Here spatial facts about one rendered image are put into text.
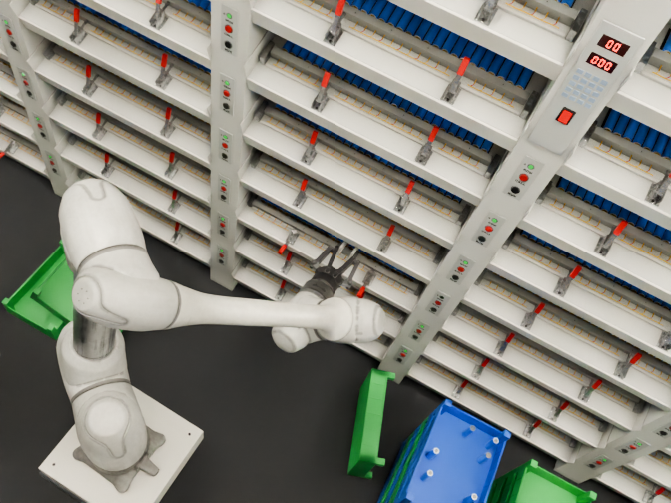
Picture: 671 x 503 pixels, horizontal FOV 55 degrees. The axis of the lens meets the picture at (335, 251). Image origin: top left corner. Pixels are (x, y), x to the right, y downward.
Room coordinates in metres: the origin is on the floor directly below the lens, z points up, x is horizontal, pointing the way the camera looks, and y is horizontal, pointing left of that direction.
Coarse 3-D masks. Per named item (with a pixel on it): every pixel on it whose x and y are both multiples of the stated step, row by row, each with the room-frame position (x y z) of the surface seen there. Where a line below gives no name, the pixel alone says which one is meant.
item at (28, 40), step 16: (0, 0) 1.22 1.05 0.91; (16, 16) 1.21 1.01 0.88; (0, 32) 1.23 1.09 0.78; (16, 32) 1.21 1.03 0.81; (32, 32) 1.24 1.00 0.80; (32, 48) 1.23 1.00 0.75; (16, 64) 1.22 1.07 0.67; (16, 80) 1.23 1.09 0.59; (32, 80) 1.21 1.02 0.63; (48, 96) 1.23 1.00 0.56; (32, 128) 1.23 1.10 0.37; (48, 128) 1.21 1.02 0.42; (48, 144) 1.22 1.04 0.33; (64, 160) 1.22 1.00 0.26; (64, 176) 1.21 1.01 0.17; (64, 192) 1.22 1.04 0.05
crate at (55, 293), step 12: (60, 264) 0.88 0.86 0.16; (48, 276) 0.82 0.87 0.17; (60, 276) 0.86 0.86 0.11; (72, 276) 0.88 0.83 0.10; (36, 288) 0.76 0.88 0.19; (48, 288) 0.81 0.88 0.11; (60, 288) 0.82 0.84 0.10; (36, 300) 0.75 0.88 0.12; (48, 300) 0.77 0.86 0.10; (60, 300) 0.79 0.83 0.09; (60, 312) 0.73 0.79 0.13; (72, 312) 0.77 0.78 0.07
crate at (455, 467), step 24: (456, 408) 0.70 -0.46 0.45; (432, 432) 0.64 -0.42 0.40; (456, 432) 0.66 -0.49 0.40; (480, 432) 0.68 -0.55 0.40; (504, 432) 0.67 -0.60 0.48; (456, 456) 0.59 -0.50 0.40; (408, 480) 0.48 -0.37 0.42; (432, 480) 0.51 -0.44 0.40; (456, 480) 0.53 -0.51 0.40; (480, 480) 0.55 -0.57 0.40
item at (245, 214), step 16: (240, 208) 1.07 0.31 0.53; (256, 224) 1.06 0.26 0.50; (272, 224) 1.07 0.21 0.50; (272, 240) 1.05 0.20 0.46; (304, 240) 1.05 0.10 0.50; (336, 240) 1.08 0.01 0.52; (304, 256) 1.02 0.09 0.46; (368, 288) 0.97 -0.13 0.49; (384, 288) 0.98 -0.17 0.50; (400, 288) 0.99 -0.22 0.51; (416, 288) 1.00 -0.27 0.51; (400, 304) 0.95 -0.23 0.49; (416, 304) 0.93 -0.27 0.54
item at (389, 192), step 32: (256, 128) 1.09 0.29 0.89; (288, 128) 1.11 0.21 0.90; (320, 128) 1.12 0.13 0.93; (288, 160) 1.04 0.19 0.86; (320, 160) 1.05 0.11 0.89; (352, 160) 1.07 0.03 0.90; (384, 160) 1.08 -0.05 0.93; (352, 192) 0.99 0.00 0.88; (384, 192) 1.02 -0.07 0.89; (416, 192) 1.03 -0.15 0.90; (448, 192) 1.05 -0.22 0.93; (416, 224) 0.96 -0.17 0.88; (448, 224) 0.98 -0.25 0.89
